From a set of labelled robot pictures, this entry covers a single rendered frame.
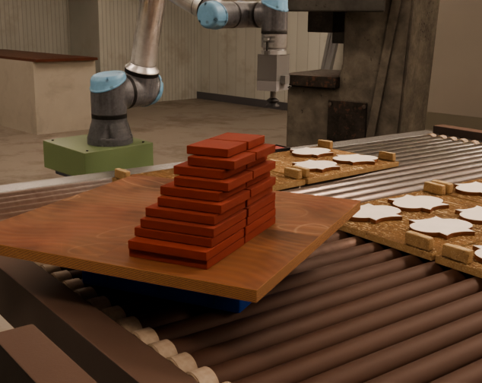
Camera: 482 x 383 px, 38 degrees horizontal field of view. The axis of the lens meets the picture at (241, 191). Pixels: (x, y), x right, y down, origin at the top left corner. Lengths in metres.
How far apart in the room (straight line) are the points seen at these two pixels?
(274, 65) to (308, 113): 4.16
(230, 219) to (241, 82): 10.64
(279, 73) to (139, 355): 1.26
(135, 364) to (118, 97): 1.52
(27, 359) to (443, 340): 0.61
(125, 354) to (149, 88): 1.58
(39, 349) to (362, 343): 0.47
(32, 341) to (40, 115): 7.92
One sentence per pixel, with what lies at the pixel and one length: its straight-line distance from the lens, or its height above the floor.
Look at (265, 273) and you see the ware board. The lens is 0.95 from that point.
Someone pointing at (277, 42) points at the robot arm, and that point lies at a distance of 2.04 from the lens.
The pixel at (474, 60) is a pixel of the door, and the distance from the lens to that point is 9.03.
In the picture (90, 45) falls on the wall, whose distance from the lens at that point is 11.47.
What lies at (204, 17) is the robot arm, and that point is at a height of 1.37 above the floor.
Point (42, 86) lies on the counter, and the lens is 8.68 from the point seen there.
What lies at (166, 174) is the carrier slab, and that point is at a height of 0.94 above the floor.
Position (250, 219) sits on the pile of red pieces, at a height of 1.07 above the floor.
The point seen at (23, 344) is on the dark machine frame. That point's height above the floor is 1.03.
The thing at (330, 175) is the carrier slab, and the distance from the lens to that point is 2.04.
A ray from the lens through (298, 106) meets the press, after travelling 6.22.
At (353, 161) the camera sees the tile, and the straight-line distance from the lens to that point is 2.19.
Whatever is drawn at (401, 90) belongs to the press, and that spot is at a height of 0.82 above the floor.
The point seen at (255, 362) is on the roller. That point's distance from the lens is 0.99.
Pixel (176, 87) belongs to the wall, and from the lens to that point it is 12.16.
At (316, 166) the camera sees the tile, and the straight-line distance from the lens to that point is 2.10.
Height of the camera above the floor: 1.37
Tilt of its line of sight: 14 degrees down
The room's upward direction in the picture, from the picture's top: 1 degrees clockwise
